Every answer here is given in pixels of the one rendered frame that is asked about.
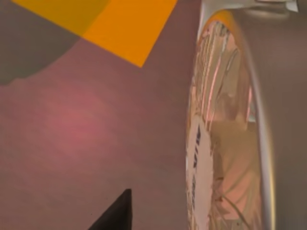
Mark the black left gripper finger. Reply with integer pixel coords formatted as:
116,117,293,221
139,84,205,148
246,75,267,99
87,188,134,230

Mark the shiny metal bowl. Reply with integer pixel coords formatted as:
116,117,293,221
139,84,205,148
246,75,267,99
185,0,307,230

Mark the orange square sheet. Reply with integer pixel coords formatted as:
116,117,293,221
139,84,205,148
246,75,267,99
11,0,178,68

